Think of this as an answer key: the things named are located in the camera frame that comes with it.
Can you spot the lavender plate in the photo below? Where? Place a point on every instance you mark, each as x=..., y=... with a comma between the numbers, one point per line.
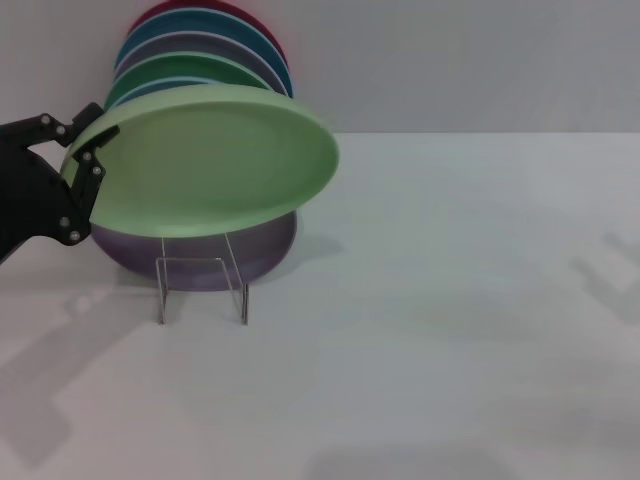
x=260, y=250

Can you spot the light green plate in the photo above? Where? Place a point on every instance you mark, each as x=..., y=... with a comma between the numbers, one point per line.
x=210, y=165

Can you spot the dark green plate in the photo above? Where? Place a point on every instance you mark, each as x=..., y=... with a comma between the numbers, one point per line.
x=190, y=65

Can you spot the light blue plate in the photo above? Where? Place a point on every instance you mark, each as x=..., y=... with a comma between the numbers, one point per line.
x=150, y=87

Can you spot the maroon red plate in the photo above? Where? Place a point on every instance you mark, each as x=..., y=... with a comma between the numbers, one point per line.
x=272, y=35

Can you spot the grey purple plate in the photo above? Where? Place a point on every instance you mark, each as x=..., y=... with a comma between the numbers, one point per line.
x=200, y=44

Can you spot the teal blue plate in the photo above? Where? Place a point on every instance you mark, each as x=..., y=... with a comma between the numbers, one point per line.
x=200, y=20

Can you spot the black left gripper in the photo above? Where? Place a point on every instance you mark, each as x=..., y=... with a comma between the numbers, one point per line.
x=25, y=200

